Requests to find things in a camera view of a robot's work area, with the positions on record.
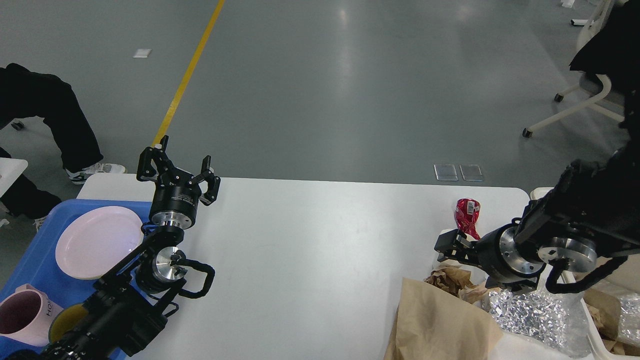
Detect standing person in black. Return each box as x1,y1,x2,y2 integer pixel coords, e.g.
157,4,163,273
570,0,640,131

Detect seated person black trousers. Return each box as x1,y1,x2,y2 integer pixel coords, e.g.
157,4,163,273
0,63,126,233

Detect crumpled brown paper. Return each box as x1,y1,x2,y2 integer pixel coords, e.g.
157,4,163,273
423,265,493,305

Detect pink plastic plate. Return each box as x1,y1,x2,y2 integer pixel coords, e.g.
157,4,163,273
55,206,143,280

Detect white paper cup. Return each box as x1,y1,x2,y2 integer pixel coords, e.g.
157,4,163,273
433,228,475,270

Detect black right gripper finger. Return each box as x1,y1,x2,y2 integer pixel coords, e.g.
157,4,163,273
486,274,541,293
434,229,480,265

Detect white side table corner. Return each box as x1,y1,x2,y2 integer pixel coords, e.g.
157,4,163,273
0,157,29,197

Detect white chair frame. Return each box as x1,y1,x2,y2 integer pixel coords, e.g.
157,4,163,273
522,0,631,139

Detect beige plastic bin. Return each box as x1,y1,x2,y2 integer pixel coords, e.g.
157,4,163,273
530,187,640,360

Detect blue plastic tray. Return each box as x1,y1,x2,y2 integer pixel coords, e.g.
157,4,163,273
0,199,156,360

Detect dark green mug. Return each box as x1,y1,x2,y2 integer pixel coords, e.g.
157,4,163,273
48,303,89,345

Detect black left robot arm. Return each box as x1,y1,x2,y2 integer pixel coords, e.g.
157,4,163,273
7,135,221,360

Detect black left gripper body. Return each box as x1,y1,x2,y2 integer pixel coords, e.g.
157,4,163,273
149,183,202,230

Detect red snack wrapper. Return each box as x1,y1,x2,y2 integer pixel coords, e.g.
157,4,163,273
454,198,482,240

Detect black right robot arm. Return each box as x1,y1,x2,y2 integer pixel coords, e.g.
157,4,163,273
434,111,640,295

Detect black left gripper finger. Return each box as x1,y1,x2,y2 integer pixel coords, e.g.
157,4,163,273
135,135,181,187
192,155,222,207

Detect brown paper bag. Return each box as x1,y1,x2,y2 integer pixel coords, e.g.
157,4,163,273
383,278,503,360

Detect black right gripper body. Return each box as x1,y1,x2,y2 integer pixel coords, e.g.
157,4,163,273
473,224,546,278

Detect pink mug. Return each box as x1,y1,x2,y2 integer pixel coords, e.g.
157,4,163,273
0,284,63,347

